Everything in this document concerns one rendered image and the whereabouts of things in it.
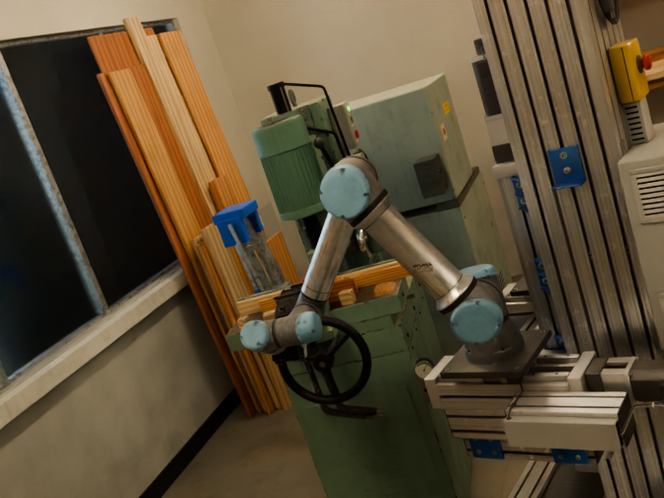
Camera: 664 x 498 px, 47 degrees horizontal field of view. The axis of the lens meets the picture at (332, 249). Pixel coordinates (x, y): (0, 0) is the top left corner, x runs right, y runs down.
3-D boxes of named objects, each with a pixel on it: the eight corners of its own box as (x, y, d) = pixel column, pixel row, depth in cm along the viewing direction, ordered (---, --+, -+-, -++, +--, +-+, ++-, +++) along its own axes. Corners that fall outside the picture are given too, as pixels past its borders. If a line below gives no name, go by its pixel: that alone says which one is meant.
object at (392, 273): (262, 312, 265) (258, 302, 264) (263, 310, 267) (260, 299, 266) (428, 271, 249) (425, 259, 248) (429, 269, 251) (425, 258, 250)
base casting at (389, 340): (281, 378, 254) (272, 354, 251) (316, 312, 307) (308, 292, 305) (410, 350, 242) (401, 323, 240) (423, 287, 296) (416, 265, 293)
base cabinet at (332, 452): (346, 555, 270) (280, 379, 253) (369, 463, 324) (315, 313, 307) (469, 537, 258) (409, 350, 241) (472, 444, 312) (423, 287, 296)
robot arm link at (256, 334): (270, 347, 185) (238, 353, 188) (287, 351, 196) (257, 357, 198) (266, 315, 188) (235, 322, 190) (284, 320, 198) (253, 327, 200)
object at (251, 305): (240, 316, 269) (235, 303, 268) (242, 314, 271) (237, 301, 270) (402, 275, 253) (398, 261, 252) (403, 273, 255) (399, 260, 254)
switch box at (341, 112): (340, 152, 271) (326, 109, 267) (345, 147, 281) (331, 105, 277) (357, 147, 270) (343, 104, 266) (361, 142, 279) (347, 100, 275)
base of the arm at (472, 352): (533, 335, 197) (523, 300, 194) (512, 364, 185) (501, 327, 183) (480, 338, 206) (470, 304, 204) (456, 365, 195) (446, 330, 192)
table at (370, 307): (220, 365, 245) (214, 349, 244) (248, 327, 274) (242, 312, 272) (400, 323, 229) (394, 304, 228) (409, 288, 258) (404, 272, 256)
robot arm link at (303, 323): (319, 299, 195) (280, 308, 198) (309, 316, 184) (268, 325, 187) (328, 327, 197) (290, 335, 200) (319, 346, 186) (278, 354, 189)
